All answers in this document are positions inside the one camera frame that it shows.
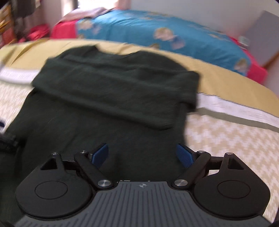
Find grey board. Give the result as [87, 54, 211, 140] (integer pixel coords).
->
[244, 11, 278, 68]

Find blue floral bed quilt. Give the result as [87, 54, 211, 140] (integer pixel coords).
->
[76, 9, 252, 76]

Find red bed sheet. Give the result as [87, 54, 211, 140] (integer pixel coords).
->
[51, 20, 268, 84]

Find patterned beige table cloth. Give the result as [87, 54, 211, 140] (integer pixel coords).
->
[1, 39, 278, 221]

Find dark green knit sweater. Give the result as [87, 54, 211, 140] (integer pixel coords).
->
[1, 46, 199, 222]

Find small digital clock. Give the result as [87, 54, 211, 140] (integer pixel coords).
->
[237, 36, 250, 48]

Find pink pillow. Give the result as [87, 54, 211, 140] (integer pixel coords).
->
[59, 7, 113, 22]

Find wooden shelf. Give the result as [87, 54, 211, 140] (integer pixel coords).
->
[1, 1, 17, 48]

